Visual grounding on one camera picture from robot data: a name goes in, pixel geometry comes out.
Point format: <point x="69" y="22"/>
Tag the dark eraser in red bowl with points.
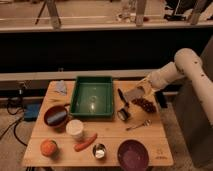
<point x="56" y="118"/>

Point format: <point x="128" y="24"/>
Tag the orange carrot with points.
<point x="81" y="146"/>

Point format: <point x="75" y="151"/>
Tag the white cup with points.
<point x="75" y="129"/>

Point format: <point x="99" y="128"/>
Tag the light blue cloth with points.
<point x="61" y="87"/>

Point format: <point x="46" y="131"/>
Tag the purple bowl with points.
<point x="132" y="156"/>

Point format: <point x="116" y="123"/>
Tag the green plastic tray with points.
<point x="93" y="97"/>

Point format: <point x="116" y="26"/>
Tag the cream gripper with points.
<point x="143" y="87"/>

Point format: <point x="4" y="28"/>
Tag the orange fruit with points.
<point x="48" y="147"/>

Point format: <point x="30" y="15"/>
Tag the blue box on floor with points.
<point x="31" y="112"/>

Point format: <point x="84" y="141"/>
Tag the small metal cup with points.
<point x="99" y="151"/>

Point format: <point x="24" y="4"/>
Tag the dark red bowl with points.
<point x="55" y="109"/>

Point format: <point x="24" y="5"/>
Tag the bunch of dark grapes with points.
<point x="146" y="105"/>

